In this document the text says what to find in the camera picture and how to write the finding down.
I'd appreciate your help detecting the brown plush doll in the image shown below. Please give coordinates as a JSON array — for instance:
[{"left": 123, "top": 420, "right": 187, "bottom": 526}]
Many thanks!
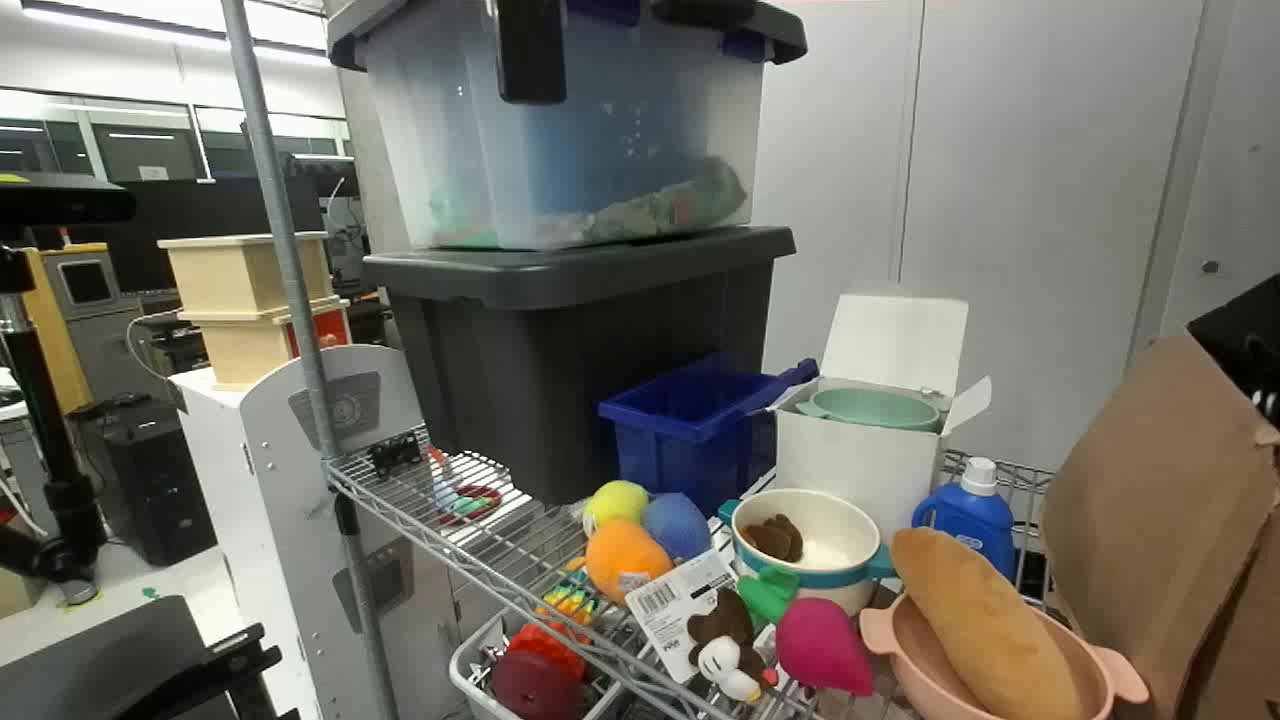
[{"left": 686, "top": 583, "right": 782, "bottom": 708}]

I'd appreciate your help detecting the mint green bowl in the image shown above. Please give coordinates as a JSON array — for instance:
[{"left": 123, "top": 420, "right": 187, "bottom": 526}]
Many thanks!
[{"left": 794, "top": 379, "right": 952, "bottom": 435}]

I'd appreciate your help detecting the yellow plush ball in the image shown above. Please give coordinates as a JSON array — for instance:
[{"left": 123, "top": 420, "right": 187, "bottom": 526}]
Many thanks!
[{"left": 582, "top": 476, "right": 651, "bottom": 537}]

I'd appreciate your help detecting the brown plush piece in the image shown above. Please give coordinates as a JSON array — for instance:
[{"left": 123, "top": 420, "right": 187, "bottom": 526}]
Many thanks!
[{"left": 739, "top": 513, "right": 808, "bottom": 563}]

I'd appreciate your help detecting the black camera stand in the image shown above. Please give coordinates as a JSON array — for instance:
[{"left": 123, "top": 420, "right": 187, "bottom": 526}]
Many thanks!
[{"left": 0, "top": 170, "right": 135, "bottom": 592}]

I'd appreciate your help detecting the tan machine with screen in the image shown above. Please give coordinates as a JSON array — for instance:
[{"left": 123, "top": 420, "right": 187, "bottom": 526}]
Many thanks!
[{"left": 15, "top": 236, "right": 176, "bottom": 417}]

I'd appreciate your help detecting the green plush toy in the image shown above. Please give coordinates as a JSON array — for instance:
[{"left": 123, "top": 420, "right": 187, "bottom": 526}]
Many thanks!
[{"left": 737, "top": 568, "right": 804, "bottom": 633}]

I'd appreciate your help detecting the white barcode tag card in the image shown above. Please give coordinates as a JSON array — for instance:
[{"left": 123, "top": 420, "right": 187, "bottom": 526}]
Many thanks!
[{"left": 622, "top": 544, "right": 737, "bottom": 689}]

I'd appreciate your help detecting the metal wire shelf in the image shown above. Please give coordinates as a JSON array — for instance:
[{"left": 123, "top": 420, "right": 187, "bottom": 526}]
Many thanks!
[{"left": 319, "top": 444, "right": 1057, "bottom": 720}]

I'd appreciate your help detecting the large brown cardboard box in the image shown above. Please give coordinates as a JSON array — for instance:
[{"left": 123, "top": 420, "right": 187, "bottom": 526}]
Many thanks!
[{"left": 1040, "top": 327, "right": 1280, "bottom": 720}]

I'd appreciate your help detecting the pink plush toy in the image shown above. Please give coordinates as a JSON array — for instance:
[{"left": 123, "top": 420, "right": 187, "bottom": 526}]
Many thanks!
[{"left": 772, "top": 594, "right": 879, "bottom": 700}]

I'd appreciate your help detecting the white cardboard box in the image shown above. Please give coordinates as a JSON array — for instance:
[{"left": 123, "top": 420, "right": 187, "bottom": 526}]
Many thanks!
[{"left": 772, "top": 291, "right": 996, "bottom": 537}]

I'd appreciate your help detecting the blue plastic bin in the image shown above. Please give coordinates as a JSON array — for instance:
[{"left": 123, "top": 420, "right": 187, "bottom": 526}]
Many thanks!
[{"left": 598, "top": 350, "right": 821, "bottom": 516}]

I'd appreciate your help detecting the blue plush ball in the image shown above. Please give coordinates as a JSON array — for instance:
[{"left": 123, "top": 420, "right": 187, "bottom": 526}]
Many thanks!
[{"left": 645, "top": 488, "right": 716, "bottom": 563}]

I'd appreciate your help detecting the small black labelled box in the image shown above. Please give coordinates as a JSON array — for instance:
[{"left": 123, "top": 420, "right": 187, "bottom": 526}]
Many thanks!
[{"left": 365, "top": 431, "right": 431, "bottom": 482}]

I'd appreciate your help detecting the white bowl teal rim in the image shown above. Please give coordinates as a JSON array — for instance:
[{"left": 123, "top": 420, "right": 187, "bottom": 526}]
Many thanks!
[{"left": 729, "top": 482, "right": 895, "bottom": 619}]

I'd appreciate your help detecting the pink bowl with handles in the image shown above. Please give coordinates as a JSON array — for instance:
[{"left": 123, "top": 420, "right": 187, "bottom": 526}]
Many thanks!
[{"left": 857, "top": 592, "right": 1152, "bottom": 720}]

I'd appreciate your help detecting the metal shelf pole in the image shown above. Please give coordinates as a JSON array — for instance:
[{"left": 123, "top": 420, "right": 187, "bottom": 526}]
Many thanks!
[{"left": 215, "top": 0, "right": 403, "bottom": 720}]

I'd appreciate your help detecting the pack of coloured pieces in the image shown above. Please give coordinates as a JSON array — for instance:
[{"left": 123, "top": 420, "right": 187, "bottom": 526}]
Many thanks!
[{"left": 426, "top": 450, "right": 510, "bottom": 530}]

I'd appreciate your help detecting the white grey cabinet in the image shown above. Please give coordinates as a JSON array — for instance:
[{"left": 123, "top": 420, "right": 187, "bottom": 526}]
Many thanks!
[{"left": 168, "top": 340, "right": 465, "bottom": 720}]

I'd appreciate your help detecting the orange plush ball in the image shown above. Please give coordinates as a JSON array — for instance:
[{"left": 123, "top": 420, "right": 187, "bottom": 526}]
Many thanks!
[{"left": 583, "top": 516, "right": 676, "bottom": 605}]

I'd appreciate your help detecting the blue detergent bottle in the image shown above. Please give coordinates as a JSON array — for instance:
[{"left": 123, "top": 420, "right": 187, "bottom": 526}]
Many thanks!
[{"left": 912, "top": 450, "right": 1021, "bottom": 583}]

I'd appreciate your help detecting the dark grey storage tote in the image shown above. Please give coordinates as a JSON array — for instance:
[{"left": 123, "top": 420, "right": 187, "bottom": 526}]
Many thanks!
[{"left": 362, "top": 223, "right": 799, "bottom": 506}]

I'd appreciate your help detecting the black wall monitor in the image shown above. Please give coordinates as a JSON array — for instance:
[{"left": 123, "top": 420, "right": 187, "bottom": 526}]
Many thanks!
[{"left": 90, "top": 118, "right": 209, "bottom": 187}]

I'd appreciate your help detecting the white wire basket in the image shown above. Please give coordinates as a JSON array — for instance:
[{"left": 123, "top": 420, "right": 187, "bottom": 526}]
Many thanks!
[{"left": 450, "top": 613, "right": 631, "bottom": 720}]

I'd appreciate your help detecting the clear plastic storage bin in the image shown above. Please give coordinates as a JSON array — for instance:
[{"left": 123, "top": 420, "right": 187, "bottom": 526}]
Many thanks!
[{"left": 326, "top": 0, "right": 813, "bottom": 257}]

